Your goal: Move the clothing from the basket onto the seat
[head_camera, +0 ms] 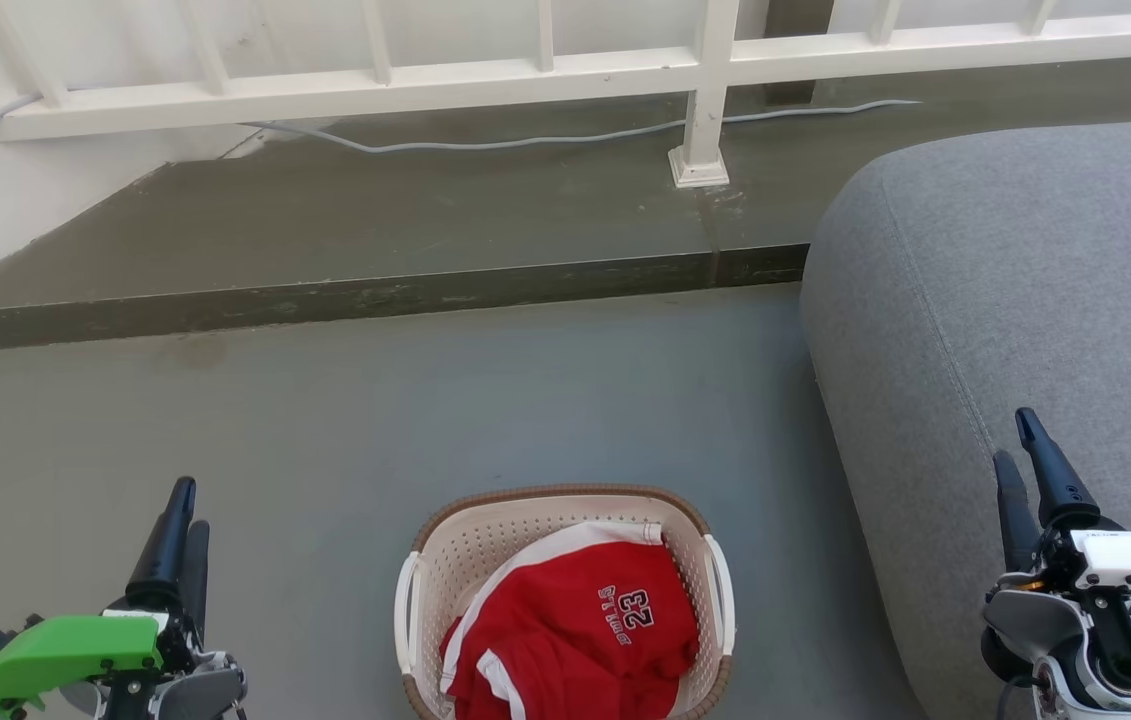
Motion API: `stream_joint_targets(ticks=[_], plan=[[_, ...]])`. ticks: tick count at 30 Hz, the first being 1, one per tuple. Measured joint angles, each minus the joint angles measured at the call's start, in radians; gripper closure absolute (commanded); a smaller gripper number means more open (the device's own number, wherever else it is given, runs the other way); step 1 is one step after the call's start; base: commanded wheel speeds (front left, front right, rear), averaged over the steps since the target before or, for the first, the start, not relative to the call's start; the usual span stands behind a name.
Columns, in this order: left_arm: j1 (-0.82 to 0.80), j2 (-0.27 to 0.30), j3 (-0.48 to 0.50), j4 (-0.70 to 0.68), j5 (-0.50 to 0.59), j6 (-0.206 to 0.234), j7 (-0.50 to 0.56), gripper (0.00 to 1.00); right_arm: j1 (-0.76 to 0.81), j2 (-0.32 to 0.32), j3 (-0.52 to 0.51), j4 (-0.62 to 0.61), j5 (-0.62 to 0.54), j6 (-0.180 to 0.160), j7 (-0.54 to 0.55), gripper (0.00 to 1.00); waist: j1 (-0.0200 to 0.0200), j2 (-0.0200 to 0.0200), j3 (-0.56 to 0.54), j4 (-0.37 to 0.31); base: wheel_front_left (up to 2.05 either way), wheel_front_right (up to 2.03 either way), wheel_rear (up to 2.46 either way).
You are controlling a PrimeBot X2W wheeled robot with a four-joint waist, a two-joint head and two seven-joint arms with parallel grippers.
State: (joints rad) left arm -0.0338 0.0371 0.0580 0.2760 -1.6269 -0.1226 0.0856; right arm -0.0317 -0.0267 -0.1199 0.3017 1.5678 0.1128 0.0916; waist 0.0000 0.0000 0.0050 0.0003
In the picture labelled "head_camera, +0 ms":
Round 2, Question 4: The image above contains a red jersey with white trim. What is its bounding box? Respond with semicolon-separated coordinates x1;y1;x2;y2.
439;520;702;720

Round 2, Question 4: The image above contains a grey fabric sofa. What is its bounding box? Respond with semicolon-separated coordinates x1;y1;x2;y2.
800;118;1131;720

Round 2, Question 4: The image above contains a dark grey post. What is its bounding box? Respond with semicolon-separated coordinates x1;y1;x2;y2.
763;0;834;107

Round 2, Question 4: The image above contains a light grey cable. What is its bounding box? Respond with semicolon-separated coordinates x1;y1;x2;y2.
0;95;922;191

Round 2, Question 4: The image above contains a white railing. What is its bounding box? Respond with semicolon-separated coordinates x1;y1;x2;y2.
0;0;1131;191

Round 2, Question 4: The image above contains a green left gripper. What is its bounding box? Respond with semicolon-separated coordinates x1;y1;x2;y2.
0;477;212;717

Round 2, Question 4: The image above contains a cream perforated laundry basket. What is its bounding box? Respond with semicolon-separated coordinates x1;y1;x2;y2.
393;485;736;720

